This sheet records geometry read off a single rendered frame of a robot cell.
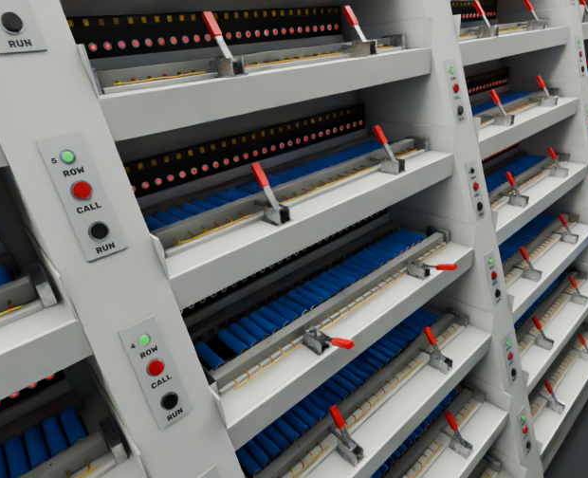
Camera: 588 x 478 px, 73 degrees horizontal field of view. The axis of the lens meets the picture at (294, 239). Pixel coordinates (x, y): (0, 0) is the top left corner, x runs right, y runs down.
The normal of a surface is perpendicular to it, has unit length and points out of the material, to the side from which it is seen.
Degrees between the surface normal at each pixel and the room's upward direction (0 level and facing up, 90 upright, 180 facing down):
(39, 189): 90
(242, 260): 107
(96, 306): 90
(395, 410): 17
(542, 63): 90
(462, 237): 90
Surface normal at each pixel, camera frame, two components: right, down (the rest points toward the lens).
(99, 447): 0.65, 0.27
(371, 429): -0.10, -0.90
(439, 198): -0.75, 0.36
